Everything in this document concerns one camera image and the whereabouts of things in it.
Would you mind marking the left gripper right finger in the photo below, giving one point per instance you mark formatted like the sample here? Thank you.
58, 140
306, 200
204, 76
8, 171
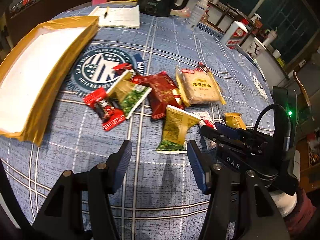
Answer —
240, 206

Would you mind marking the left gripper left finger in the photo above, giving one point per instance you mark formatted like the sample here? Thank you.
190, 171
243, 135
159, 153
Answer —
78, 206

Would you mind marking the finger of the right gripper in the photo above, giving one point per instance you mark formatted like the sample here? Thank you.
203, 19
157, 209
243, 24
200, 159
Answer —
222, 141
231, 133

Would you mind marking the plain yellow snack pack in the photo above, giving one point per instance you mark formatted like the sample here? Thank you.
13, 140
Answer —
234, 120

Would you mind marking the green gold snack pack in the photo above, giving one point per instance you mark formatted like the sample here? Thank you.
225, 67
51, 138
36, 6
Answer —
177, 124
126, 94

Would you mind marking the yellow cracker pack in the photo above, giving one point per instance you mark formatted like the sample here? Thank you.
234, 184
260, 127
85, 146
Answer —
197, 87

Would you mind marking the dark red snack pack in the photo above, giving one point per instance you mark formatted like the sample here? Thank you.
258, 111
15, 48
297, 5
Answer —
164, 92

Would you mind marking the red chocolate candy bar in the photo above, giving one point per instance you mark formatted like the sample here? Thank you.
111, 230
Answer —
99, 102

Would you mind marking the white red candy packet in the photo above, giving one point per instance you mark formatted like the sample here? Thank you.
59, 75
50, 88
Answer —
205, 119

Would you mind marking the white gloved right hand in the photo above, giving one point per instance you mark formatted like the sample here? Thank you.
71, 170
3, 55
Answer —
284, 202

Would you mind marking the small red black candy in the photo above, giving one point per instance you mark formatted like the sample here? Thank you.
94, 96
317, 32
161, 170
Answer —
203, 67

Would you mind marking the blue plaid tablecloth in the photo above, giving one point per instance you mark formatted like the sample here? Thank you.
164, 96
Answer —
159, 197

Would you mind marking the white patterned paper cup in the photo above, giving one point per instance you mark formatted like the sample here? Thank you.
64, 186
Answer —
255, 48

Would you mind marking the white spray bottle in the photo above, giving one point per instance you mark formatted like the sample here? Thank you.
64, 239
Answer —
197, 13

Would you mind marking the white notebook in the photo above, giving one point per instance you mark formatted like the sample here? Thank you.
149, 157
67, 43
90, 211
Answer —
118, 17

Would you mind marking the gold cardboard tray box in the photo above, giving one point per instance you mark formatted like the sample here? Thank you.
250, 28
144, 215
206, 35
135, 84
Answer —
32, 74

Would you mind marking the black yellow pen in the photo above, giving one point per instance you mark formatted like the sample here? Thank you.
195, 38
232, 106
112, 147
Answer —
106, 12

